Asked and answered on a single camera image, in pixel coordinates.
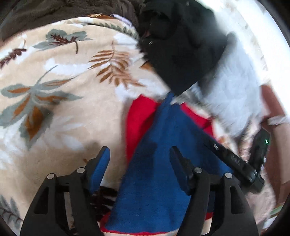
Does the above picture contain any blue knitted garment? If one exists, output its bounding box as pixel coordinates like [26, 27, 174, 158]
[104, 91, 237, 234]

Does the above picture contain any red knitted garment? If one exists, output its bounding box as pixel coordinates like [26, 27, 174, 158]
[99, 94, 215, 236]

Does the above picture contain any person's right hand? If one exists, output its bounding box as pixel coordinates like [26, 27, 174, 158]
[260, 85, 289, 205]

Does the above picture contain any grey quilted pillow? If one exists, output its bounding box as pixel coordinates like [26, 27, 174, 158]
[188, 33, 262, 140]

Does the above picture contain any beige leaf-pattern plush blanket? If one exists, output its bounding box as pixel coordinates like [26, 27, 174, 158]
[0, 14, 276, 236]

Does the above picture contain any black garment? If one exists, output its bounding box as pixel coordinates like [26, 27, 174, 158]
[138, 1, 227, 96]

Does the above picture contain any dark brown fuzzy blanket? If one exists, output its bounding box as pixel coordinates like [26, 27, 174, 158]
[1, 0, 144, 41]

